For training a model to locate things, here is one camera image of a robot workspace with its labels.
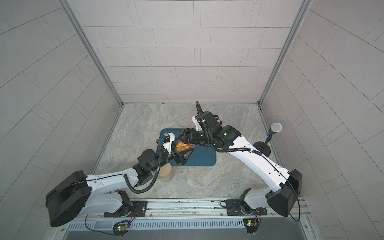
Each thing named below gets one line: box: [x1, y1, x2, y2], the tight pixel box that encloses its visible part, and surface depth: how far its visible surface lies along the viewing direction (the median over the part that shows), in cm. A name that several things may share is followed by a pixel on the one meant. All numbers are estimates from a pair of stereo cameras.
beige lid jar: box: [158, 162, 174, 182], surface depth 75 cm
